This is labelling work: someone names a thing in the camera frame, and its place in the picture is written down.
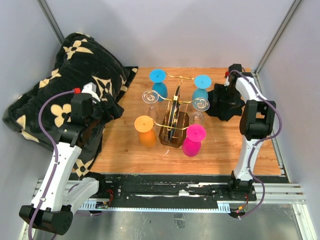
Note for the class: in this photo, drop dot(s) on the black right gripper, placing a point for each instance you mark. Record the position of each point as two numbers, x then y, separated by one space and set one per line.
219 89

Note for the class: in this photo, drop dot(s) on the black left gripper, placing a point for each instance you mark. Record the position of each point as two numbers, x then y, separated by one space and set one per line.
114 112

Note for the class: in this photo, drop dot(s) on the blue wine glass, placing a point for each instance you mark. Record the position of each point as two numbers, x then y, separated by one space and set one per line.
202 83
157 76

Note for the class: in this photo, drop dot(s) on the clear wine glass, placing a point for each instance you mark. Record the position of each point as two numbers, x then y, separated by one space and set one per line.
200 105
150 97

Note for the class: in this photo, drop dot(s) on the pink wine glass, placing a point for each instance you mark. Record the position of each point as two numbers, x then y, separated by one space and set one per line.
195 134

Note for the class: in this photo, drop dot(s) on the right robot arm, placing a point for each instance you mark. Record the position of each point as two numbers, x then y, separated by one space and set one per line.
255 126

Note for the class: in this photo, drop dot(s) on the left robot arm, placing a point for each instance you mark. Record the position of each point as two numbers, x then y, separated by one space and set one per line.
52 210

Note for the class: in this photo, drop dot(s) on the orange wine glass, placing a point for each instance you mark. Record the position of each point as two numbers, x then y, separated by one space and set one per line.
146 134

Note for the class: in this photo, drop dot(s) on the gold wine glass rack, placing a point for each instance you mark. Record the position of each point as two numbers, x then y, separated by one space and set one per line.
173 129

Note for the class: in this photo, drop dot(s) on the black cloth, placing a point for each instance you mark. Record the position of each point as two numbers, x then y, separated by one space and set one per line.
222 110

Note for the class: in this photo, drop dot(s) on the black floral blanket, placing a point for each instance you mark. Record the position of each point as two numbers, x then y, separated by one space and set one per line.
79 61

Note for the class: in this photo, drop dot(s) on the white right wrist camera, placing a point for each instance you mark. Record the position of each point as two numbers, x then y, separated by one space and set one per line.
227 79

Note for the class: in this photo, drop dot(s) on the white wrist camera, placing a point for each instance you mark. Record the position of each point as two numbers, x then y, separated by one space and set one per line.
91 88
227 79

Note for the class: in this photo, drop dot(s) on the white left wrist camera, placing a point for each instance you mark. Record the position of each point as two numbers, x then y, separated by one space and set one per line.
91 88

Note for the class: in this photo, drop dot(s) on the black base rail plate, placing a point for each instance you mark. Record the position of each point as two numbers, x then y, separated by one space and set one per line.
170 192

